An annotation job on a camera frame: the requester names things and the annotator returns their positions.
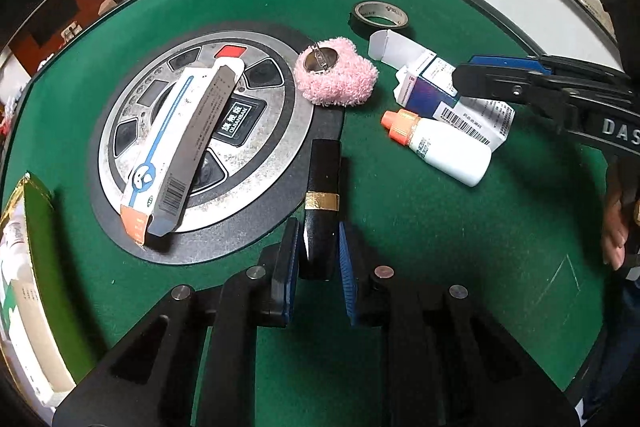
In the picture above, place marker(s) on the round silver table centre panel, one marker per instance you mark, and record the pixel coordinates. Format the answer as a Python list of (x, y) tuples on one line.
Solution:
[(253, 173)]

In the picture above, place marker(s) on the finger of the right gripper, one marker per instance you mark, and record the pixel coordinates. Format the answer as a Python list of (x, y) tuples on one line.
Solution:
[(527, 63), (510, 85)]

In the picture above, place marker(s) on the white blue carton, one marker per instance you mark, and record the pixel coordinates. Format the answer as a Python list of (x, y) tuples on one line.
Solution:
[(425, 87)]

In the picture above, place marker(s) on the person's right hand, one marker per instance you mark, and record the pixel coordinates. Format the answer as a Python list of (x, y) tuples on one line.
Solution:
[(615, 229)]

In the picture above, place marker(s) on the pink fluffy heart keychain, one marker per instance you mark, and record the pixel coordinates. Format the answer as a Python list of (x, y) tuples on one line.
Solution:
[(349, 80)]

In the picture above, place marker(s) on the red wooden tv cabinet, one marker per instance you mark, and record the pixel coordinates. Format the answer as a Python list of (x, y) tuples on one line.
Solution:
[(53, 24)]

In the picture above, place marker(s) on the black tape roll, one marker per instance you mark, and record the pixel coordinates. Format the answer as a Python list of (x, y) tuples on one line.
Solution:
[(369, 16)]

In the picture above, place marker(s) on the long white blue orange box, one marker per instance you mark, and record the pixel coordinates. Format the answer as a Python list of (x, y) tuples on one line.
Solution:
[(155, 192)]

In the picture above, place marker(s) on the white dropper bottle orange cap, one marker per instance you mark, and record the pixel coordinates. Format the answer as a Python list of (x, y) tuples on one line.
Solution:
[(440, 145)]

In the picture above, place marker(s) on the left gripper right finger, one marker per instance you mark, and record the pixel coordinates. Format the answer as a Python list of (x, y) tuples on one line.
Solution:
[(444, 359)]

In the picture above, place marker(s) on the gold-rimmed white storage box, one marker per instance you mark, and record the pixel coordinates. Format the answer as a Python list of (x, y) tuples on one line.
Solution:
[(44, 347)]

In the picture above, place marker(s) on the black gold lipstick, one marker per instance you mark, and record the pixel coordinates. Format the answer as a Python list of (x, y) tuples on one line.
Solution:
[(321, 210)]

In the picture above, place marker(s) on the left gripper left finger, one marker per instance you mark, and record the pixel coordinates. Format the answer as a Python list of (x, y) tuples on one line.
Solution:
[(191, 359)]

